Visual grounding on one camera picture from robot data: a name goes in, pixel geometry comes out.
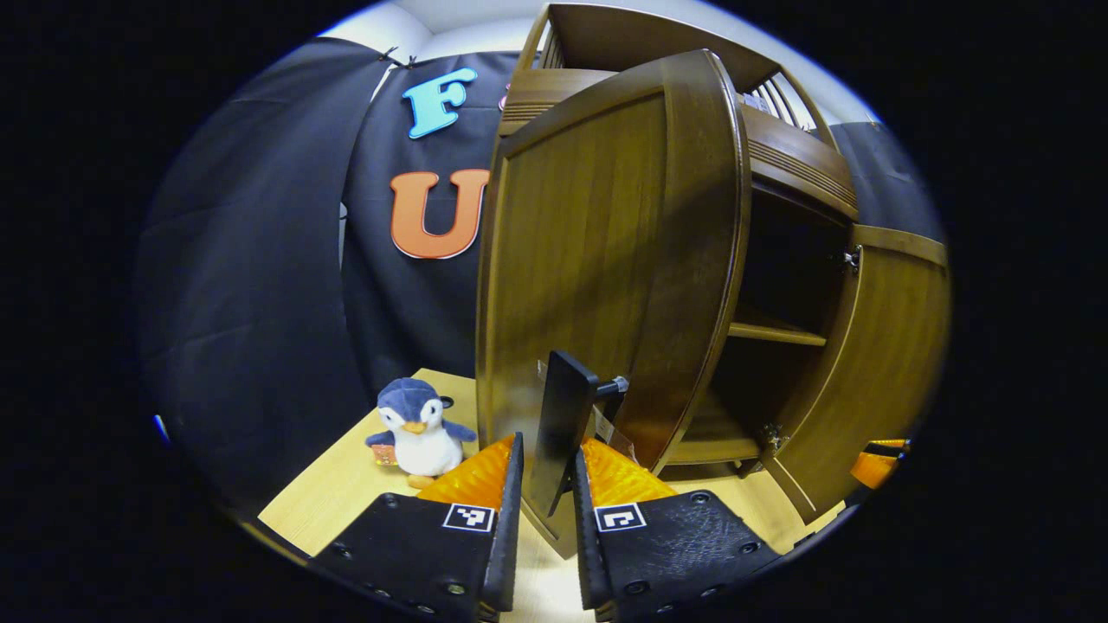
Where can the wooden double-door shoe cabinet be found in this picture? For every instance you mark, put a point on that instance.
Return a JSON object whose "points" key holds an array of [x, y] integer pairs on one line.
{"points": [[623, 30]]}

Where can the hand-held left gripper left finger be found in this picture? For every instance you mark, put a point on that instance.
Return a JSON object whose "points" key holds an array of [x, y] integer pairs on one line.
{"points": [[433, 554]]}

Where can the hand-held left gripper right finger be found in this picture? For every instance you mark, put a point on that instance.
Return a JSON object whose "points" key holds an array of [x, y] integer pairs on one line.
{"points": [[675, 545]]}

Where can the wooden cabinet door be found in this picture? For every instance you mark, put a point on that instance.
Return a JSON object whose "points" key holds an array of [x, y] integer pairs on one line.
{"points": [[883, 372], [580, 260]]}

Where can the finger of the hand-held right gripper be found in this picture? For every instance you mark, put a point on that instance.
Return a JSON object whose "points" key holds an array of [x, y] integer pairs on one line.
{"points": [[876, 467]]}

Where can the wooden inner cabinet shelf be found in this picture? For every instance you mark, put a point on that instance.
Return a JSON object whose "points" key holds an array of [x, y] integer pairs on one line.
{"points": [[770, 333]]}

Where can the black backdrop cloth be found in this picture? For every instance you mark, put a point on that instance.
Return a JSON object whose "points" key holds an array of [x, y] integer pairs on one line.
{"points": [[260, 260]]}

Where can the penguin plush toy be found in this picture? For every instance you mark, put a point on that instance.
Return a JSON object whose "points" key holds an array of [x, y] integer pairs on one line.
{"points": [[421, 433]]}

